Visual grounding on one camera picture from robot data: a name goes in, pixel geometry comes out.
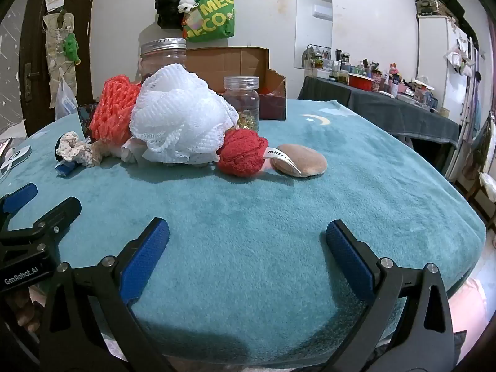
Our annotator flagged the white mesh bath pouf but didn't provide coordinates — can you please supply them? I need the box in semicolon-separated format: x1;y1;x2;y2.
130;63;239;164

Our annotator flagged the cardboard box red lining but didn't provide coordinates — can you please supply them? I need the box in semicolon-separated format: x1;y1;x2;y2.
186;46;287;122

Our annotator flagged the green frog plush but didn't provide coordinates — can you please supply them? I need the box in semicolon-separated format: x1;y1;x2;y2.
63;33;81;64

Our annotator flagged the dark patterned pouch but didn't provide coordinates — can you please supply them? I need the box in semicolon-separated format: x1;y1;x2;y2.
77;103;97;136

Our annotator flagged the clear plastic bag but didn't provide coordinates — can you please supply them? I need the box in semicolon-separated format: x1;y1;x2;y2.
54;79;78;121

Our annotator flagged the red knit scrubber ball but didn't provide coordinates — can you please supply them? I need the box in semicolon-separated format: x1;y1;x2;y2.
216;128;288;179

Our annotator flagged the wall mirror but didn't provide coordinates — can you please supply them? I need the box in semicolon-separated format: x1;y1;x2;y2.
294;0;334;70

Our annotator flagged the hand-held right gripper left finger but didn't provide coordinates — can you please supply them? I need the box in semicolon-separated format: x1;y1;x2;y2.
39;217;173;372

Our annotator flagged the beige powder puff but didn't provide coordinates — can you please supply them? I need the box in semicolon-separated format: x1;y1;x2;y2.
270;144;328;179

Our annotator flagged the green tote bag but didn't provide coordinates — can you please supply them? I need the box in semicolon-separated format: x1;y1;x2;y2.
183;0;236;43

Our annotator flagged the large glass jar metal lid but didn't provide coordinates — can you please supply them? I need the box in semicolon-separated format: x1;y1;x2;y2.
139;38;188;86

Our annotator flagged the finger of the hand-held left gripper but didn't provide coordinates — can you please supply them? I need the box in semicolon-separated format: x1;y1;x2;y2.
0;183;38;221
22;197;83;246

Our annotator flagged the cream crochet scrunchie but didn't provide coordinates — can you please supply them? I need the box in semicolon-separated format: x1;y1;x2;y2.
55;132;103;168

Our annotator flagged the white plastic tool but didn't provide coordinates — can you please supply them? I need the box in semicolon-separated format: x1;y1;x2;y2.
0;145;32;175

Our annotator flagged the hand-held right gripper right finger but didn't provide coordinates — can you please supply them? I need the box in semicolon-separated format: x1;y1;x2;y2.
325;219;456;372

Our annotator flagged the person's pink clothing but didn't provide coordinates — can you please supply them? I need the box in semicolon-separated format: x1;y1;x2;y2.
449;277;489;338

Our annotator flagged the beige hanging wall organizer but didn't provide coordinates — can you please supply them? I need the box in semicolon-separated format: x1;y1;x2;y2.
42;11;76;109

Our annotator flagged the person's left hand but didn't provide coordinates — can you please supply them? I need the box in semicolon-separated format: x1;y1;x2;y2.
7;285;42;333

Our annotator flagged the orange mesh bath sponge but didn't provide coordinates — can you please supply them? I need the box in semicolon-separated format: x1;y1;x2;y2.
88;74;142;146

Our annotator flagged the black bag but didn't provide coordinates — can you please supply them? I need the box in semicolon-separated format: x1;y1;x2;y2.
154;0;192;29

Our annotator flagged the side table with dark cloth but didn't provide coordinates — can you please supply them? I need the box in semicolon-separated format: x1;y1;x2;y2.
302;44;450;117

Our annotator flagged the small clear plastic jar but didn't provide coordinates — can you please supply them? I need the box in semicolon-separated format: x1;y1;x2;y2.
223;76;260;130

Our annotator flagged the dark storage case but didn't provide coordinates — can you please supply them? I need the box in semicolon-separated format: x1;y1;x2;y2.
414;0;477;39

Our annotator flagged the red basin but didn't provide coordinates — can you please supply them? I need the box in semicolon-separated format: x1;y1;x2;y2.
348;73;376;91

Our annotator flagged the dark brown door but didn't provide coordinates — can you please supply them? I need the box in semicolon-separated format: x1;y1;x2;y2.
19;0;101;136

